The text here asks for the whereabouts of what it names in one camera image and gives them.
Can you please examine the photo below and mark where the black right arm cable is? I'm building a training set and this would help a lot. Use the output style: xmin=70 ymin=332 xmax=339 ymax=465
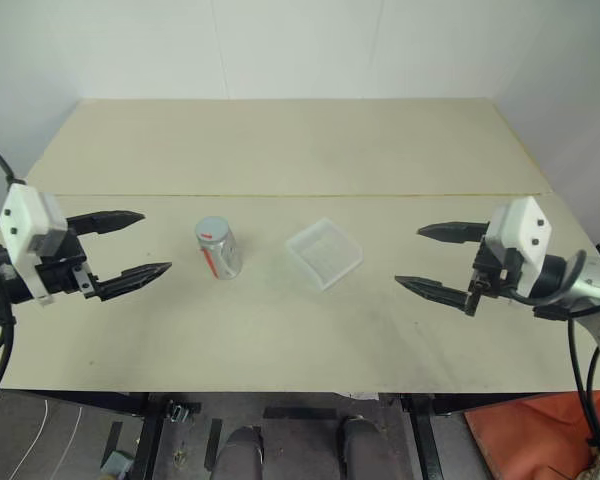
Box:
xmin=507 ymin=249 xmax=600 ymax=480

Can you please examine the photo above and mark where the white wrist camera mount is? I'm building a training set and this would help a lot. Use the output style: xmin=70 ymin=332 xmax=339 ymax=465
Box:
xmin=0 ymin=183 xmax=77 ymax=307
xmin=481 ymin=195 xmax=557 ymax=297

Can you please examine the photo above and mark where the orange cloth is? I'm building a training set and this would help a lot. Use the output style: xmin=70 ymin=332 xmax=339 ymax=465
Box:
xmin=462 ymin=388 xmax=600 ymax=480

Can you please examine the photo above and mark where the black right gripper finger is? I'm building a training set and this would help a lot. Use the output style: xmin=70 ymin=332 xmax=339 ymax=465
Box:
xmin=416 ymin=219 xmax=491 ymax=246
xmin=393 ymin=274 xmax=470 ymax=308

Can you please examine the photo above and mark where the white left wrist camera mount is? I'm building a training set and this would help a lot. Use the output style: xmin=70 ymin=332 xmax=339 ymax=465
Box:
xmin=0 ymin=183 xmax=77 ymax=307

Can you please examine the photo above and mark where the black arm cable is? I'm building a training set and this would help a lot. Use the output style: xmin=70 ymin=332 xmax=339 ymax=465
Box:
xmin=507 ymin=249 xmax=600 ymax=480
xmin=0 ymin=134 xmax=20 ymax=431

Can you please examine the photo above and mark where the black tape strip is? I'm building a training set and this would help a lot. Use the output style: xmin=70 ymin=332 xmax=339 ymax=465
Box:
xmin=203 ymin=417 xmax=225 ymax=472
xmin=262 ymin=405 xmax=340 ymax=422
xmin=105 ymin=421 xmax=125 ymax=465

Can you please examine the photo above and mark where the thin white floor wire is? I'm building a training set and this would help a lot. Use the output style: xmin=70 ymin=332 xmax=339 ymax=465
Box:
xmin=7 ymin=398 xmax=87 ymax=480

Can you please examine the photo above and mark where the small teal grey object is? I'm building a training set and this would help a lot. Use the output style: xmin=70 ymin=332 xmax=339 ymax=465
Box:
xmin=101 ymin=449 xmax=135 ymax=477

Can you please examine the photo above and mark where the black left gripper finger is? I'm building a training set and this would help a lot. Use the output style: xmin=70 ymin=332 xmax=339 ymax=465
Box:
xmin=93 ymin=262 xmax=174 ymax=303
xmin=65 ymin=209 xmax=147 ymax=237

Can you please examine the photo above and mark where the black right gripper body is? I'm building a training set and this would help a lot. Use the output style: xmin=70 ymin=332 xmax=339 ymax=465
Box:
xmin=465 ymin=233 xmax=526 ymax=318

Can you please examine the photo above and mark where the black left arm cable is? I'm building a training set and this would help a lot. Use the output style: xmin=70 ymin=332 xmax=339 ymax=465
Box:
xmin=0 ymin=134 xmax=20 ymax=431

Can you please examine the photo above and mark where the clear plastic square container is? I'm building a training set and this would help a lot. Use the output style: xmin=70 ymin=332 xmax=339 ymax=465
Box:
xmin=285 ymin=215 xmax=366 ymax=293

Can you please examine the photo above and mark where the black metal table leg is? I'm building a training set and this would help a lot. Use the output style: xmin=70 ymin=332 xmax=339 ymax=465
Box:
xmin=128 ymin=392 xmax=167 ymax=480
xmin=401 ymin=393 xmax=445 ymax=480

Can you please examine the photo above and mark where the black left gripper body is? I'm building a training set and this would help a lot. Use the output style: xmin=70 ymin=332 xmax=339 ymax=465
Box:
xmin=34 ymin=227 xmax=104 ymax=303

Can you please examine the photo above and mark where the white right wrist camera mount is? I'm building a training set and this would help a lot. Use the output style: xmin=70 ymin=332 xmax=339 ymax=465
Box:
xmin=481 ymin=195 xmax=557 ymax=297

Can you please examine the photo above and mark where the dark rounded shape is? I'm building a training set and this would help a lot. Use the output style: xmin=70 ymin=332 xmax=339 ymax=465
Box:
xmin=338 ymin=414 xmax=382 ymax=480
xmin=214 ymin=424 xmax=265 ymax=480

